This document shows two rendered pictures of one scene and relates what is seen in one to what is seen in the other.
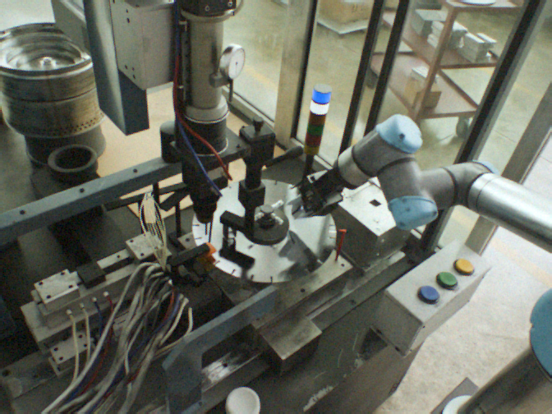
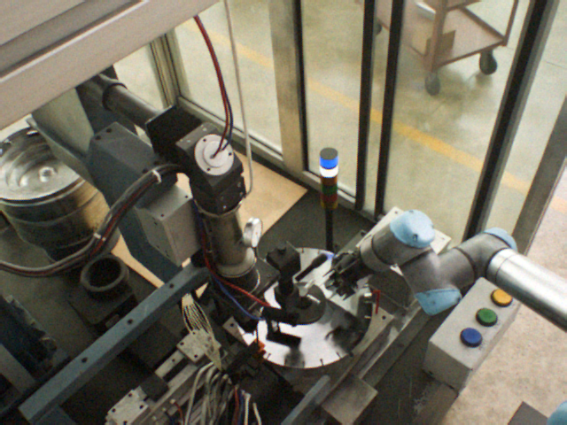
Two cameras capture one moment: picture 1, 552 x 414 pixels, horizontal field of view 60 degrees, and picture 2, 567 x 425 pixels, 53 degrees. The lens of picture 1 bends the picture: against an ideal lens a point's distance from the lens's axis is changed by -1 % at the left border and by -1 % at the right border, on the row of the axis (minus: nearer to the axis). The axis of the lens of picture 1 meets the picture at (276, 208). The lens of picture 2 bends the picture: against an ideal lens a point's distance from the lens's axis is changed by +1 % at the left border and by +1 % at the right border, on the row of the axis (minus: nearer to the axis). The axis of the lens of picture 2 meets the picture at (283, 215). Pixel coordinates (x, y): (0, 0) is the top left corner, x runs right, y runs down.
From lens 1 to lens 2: 0.40 m
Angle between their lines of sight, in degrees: 7
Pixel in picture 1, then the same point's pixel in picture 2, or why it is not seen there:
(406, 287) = (448, 333)
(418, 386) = (485, 378)
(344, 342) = (400, 390)
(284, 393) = not seen: outside the picture
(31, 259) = not seen: hidden behind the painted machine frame
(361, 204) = not seen: hidden behind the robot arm
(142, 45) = (172, 239)
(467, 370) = (533, 349)
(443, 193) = (463, 277)
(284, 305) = (337, 374)
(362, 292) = (407, 333)
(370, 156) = (390, 252)
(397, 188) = (420, 283)
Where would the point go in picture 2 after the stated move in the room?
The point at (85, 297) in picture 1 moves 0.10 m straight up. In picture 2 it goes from (155, 411) to (144, 393)
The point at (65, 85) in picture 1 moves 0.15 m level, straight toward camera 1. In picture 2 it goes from (73, 198) to (92, 235)
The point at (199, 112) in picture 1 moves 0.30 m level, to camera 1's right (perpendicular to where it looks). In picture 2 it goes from (231, 270) to (404, 257)
